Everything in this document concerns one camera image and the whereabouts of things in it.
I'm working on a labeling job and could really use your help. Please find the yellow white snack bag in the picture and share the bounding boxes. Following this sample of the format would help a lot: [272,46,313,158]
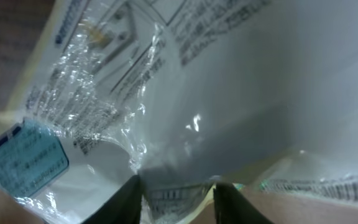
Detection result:
[0,0,358,223]

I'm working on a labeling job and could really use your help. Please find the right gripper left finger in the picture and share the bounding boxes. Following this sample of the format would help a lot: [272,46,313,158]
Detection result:
[82,175,142,224]

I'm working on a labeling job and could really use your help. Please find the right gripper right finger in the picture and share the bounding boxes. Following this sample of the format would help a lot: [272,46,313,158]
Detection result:
[213,183,273,224]

